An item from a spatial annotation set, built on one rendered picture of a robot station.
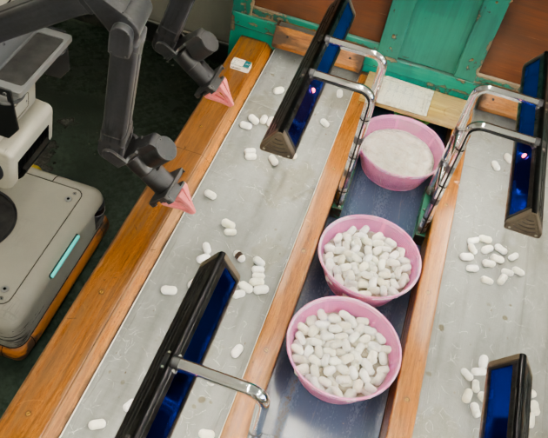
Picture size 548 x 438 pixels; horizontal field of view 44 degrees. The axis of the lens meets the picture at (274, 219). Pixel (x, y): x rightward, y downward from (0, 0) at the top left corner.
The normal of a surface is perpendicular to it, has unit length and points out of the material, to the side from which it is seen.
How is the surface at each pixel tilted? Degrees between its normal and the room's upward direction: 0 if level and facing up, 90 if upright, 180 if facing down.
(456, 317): 0
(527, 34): 90
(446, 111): 0
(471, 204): 0
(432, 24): 90
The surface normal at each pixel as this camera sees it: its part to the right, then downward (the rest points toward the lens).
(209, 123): 0.13, -0.64
